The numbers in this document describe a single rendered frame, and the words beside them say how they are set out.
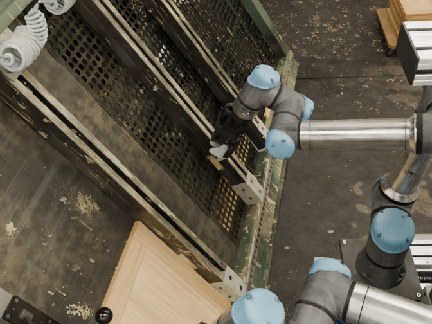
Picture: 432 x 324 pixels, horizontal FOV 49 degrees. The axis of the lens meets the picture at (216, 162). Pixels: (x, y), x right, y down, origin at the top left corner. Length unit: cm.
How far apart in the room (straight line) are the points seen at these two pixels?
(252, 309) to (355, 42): 386
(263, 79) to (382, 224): 54
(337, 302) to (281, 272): 190
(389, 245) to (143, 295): 69
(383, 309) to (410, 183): 63
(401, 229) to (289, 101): 48
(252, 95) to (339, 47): 316
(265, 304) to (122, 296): 58
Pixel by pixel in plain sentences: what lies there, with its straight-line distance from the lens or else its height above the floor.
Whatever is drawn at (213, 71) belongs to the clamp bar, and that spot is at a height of 130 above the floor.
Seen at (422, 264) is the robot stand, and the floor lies 99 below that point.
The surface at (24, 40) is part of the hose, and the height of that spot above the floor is 189.
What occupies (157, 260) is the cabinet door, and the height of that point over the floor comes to 121.
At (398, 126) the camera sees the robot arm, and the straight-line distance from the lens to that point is 116.
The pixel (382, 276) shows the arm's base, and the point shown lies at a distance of 154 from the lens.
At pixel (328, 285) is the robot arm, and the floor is 162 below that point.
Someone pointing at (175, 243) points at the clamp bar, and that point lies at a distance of 144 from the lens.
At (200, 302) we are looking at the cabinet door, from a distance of 155.
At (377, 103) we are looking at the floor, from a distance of 384.
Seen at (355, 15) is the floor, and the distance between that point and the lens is 488.
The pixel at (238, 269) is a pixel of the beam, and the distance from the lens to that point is 175.
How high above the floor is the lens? 239
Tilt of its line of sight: 46 degrees down
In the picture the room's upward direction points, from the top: 6 degrees counter-clockwise
